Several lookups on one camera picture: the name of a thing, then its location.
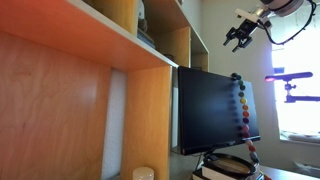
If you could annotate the black round monitor stand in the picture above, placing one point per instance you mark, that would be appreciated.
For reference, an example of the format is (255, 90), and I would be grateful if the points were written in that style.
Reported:
(229, 165)

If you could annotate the wooden shelf unit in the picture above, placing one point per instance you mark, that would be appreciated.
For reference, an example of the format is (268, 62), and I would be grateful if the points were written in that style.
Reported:
(56, 59)

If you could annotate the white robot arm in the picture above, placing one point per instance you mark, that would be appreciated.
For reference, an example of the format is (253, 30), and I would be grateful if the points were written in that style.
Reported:
(259, 18)

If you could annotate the white candle jar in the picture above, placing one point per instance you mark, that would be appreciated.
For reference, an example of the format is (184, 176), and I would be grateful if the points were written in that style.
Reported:
(143, 173)

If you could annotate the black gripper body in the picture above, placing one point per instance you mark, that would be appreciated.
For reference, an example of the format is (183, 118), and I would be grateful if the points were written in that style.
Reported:
(244, 31)

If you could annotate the black computer monitor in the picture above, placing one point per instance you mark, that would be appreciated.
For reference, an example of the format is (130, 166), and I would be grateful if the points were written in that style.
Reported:
(214, 111)

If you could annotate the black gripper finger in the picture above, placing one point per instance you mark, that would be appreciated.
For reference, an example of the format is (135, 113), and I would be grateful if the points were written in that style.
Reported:
(229, 36)
(242, 43)

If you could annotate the white plush toy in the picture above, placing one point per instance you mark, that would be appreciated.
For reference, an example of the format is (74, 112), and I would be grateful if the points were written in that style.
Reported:
(142, 22)

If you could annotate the stack of books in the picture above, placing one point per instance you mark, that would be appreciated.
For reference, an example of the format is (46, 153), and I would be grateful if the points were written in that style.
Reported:
(205, 173)

